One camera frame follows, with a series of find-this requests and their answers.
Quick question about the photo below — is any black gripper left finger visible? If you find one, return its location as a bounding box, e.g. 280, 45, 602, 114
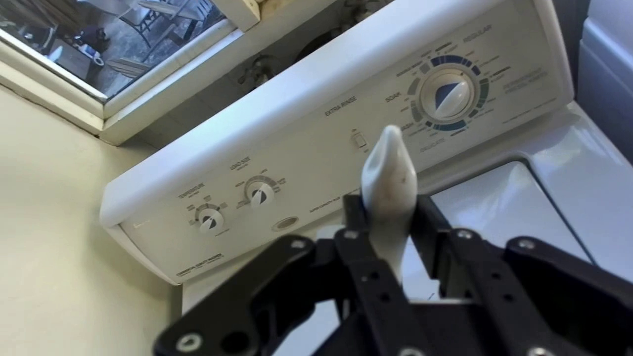
155, 193, 424, 356

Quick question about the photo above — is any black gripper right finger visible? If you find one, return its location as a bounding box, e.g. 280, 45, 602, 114
412, 193, 633, 356

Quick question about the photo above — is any dark cloth item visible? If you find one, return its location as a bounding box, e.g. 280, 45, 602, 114
361, 124, 422, 284

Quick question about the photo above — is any small white washer knob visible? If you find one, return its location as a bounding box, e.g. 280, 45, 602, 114
197, 203, 228, 233
244, 178, 278, 207

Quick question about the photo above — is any white washing machine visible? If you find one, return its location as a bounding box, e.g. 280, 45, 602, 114
98, 0, 633, 356

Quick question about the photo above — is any large washer cycle dial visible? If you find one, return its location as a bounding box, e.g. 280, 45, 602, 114
418, 61, 482, 124

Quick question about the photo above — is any white window frame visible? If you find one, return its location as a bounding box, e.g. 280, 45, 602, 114
0, 0, 345, 146

